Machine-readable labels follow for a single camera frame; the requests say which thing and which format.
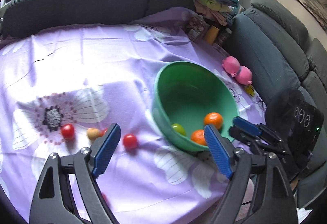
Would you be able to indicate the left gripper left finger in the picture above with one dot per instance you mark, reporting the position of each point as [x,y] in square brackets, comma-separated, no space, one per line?
[53,200]

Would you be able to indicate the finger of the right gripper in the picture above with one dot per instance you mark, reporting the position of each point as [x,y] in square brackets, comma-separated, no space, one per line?
[242,136]
[246,126]

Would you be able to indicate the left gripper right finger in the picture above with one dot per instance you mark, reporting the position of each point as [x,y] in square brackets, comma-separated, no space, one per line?
[272,200]

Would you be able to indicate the tan round fruit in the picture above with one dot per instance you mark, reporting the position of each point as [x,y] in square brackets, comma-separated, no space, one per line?
[93,133]

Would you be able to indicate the orange mandarin upper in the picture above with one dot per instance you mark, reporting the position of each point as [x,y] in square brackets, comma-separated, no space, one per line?
[215,119]

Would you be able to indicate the orange mandarin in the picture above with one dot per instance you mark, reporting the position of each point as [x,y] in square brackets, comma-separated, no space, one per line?
[215,119]
[198,137]

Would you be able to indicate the yellow toy tag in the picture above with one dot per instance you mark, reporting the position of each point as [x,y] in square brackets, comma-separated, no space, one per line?
[249,89]

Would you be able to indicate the orange mandarin lower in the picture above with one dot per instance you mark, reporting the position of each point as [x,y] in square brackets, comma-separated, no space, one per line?
[198,137]

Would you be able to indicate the pink plush toy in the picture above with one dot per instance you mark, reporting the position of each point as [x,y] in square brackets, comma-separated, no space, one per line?
[241,74]

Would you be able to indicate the green round fruit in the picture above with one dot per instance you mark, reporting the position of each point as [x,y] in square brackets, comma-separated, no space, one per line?
[178,128]

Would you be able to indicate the green plastic bowl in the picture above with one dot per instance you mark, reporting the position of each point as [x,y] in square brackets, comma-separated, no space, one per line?
[185,93]

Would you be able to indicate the grey sofa side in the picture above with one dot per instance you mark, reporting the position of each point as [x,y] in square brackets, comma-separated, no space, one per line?
[269,40]

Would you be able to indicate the dark jar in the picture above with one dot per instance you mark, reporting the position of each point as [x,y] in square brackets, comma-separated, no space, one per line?
[223,36]

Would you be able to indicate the yellow bottle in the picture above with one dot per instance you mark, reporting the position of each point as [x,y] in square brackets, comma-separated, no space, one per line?
[211,35]

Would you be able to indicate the clear packaged snack box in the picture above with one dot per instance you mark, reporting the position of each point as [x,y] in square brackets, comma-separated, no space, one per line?
[196,28]

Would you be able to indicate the purple floral cloth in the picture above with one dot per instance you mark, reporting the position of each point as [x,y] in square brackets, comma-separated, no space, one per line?
[91,76]

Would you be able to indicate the stack of folded clothes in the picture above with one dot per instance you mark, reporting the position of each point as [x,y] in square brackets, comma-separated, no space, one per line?
[220,11]

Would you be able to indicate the dark green sofa back cushion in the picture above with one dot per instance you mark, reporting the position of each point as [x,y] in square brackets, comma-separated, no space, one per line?
[23,18]

